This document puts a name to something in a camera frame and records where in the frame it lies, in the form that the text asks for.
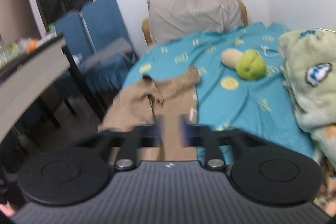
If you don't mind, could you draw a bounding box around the tan printed t-shirt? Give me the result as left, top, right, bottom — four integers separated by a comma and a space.
98, 66, 200, 161

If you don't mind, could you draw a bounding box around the teal printed bed sheet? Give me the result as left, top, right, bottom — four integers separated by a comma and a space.
122, 21, 315, 165

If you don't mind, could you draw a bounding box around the tall blue covered chair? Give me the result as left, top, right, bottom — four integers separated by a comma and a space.
81, 0, 139, 86

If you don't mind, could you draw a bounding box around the cream bear print blanket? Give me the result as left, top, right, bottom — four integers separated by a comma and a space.
314, 151, 336, 214

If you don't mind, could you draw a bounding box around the brown cardboard box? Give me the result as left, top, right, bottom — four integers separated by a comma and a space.
0, 0, 43, 44

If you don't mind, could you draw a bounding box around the clear glass cup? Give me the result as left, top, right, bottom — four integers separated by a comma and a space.
0, 40, 9, 68

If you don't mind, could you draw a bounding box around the plastic bag with orange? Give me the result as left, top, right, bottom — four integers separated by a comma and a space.
18, 38, 44, 54

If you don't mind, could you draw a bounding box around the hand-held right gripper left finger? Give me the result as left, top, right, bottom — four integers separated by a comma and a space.
76, 115, 166, 171

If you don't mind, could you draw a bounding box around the low blue covered chair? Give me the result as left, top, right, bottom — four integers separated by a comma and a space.
53, 10, 93, 88

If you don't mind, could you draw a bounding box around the white table with dark top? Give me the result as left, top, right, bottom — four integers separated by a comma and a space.
0, 32, 107, 147

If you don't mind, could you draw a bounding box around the green fleece blanket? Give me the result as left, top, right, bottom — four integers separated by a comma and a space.
278, 28, 336, 161

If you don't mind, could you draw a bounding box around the grey pillow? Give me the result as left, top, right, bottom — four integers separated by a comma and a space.
147, 0, 243, 43

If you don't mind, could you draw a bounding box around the grey cloth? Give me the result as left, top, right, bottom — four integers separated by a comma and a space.
86, 38, 134, 63

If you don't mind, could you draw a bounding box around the white charging cable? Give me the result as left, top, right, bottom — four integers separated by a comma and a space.
261, 27, 336, 59

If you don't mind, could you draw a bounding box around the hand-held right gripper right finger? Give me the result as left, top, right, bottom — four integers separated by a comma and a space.
178, 114, 266, 171

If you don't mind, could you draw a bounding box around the green and beige plush toy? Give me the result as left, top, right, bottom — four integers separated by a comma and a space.
221, 48, 266, 81

